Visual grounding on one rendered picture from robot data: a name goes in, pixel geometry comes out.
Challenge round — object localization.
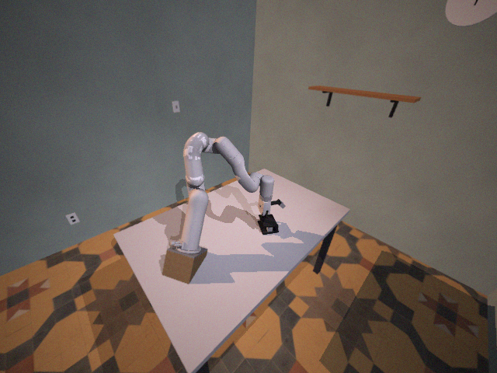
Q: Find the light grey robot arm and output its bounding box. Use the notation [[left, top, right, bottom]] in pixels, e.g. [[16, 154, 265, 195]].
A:
[[170, 132, 274, 253]]

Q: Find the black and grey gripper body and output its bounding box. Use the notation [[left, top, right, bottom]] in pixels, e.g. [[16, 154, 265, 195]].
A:
[[258, 198, 271, 216]]

